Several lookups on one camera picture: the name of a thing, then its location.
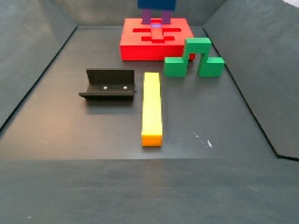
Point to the yellow long bar block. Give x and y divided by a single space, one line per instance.
153 113

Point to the purple U-shaped block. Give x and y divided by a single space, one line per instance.
148 17

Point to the blue U-shaped block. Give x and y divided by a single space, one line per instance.
164 5

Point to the red base block with recesses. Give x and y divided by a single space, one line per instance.
152 42

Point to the black angled fixture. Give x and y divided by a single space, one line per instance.
110 84

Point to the green arch-shaped block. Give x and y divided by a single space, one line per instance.
210 66

